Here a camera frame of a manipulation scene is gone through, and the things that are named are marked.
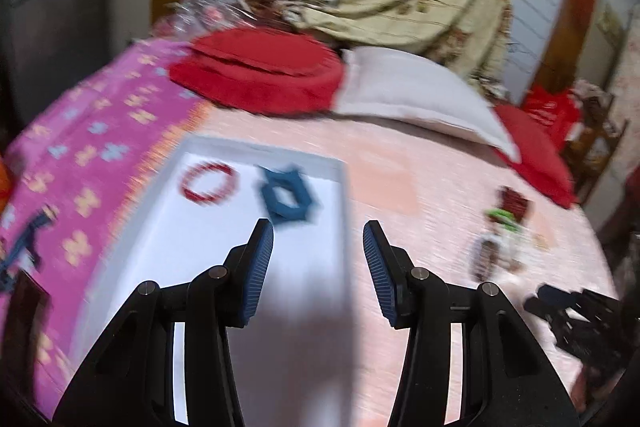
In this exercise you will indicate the wooden chair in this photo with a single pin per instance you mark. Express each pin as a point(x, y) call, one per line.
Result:
point(597, 132)

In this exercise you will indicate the red round cushion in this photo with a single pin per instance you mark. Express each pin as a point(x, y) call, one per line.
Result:
point(260, 82)

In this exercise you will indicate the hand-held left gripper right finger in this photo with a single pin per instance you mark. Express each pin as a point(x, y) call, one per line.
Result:
point(377, 277)

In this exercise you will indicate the clear plastic bags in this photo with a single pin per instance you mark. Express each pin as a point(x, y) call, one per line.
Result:
point(205, 14)

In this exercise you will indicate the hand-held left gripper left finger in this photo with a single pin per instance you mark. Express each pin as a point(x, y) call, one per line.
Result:
point(257, 277)

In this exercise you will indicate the white tray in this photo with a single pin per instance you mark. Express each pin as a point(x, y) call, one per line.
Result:
point(210, 247)

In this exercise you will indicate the orange bag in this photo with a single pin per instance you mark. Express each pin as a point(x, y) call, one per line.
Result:
point(4, 182)

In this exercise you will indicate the red pillow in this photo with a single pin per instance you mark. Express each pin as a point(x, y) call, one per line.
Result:
point(537, 157)

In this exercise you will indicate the dark red hair accessory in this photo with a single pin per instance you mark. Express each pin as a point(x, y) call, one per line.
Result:
point(514, 204)

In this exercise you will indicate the white pillow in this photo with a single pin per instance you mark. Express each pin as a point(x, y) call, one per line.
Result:
point(410, 92)

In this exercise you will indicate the blue toy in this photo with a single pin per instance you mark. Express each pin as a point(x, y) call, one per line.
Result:
point(27, 237)

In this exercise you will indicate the blue hair scrunchie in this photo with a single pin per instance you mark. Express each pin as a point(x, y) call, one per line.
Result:
point(267, 202)

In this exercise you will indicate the purple patterned blanket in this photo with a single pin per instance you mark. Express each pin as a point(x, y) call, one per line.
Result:
point(100, 117)

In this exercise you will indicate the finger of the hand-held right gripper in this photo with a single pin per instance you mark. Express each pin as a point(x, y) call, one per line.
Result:
point(550, 299)

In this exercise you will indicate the red bag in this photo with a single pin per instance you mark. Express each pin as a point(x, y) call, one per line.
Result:
point(550, 109)

